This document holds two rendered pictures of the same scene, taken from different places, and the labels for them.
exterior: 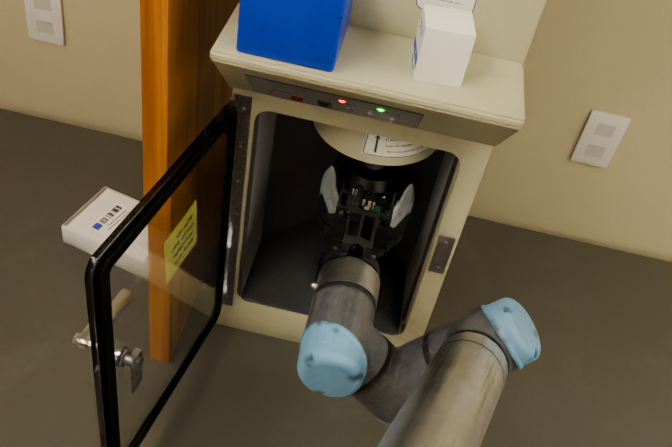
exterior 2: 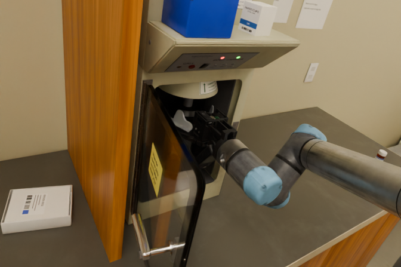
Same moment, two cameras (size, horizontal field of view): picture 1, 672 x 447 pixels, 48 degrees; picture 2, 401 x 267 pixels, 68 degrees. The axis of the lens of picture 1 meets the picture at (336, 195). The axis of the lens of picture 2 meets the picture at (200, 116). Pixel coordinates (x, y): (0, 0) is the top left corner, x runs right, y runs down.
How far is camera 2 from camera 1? 0.54 m
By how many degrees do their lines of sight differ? 34
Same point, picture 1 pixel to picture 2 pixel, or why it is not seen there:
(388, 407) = (280, 196)
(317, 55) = (225, 29)
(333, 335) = (265, 171)
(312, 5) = not seen: outside the picture
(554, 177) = not seen: hidden behind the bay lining
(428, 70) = (260, 29)
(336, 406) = (209, 226)
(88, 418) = not seen: outside the picture
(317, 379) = (266, 196)
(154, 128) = (126, 107)
